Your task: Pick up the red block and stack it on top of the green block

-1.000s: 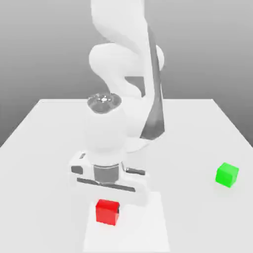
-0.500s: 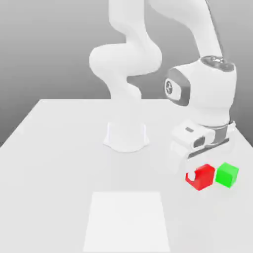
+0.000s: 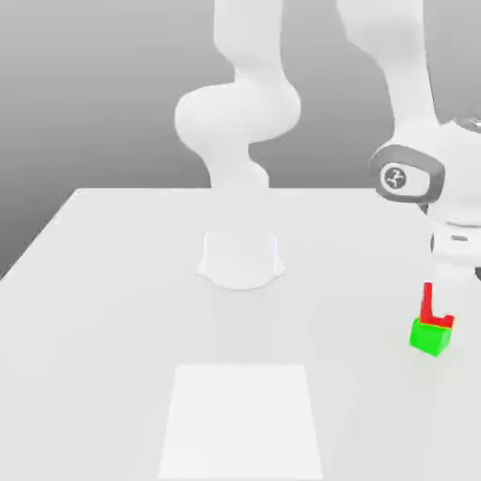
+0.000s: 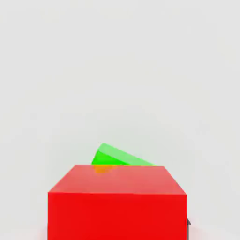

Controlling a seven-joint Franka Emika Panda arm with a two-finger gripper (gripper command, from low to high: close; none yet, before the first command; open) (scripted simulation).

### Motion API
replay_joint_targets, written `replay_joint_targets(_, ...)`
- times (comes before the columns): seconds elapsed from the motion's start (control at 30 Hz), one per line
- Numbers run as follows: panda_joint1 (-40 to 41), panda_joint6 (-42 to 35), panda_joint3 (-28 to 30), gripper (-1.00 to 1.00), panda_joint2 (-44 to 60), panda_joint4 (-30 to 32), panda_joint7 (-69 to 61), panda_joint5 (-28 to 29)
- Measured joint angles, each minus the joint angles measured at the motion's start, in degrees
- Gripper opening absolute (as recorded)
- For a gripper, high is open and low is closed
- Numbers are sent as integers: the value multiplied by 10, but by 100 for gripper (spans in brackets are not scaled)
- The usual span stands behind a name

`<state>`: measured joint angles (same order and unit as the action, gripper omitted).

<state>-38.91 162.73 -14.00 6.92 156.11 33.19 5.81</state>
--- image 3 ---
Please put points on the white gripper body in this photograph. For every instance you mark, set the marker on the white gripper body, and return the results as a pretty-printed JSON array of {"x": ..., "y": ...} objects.
[{"x": 456, "y": 246}]

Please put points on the small red cube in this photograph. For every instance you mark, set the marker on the small red cube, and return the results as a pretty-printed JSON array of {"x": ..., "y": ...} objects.
[{"x": 426, "y": 306}]

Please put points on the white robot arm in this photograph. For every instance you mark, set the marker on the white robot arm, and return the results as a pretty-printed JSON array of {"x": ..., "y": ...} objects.
[{"x": 240, "y": 112}]

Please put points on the small green cube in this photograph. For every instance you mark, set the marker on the small green cube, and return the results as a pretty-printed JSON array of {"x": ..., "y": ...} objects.
[{"x": 428, "y": 338}]

